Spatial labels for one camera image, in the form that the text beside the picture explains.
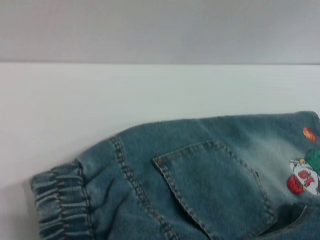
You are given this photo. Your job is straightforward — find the blue denim shorts with cartoon print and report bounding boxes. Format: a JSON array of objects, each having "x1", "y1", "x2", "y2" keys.
[{"x1": 29, "y1": 111, "x2": 320, "y2": 240}]

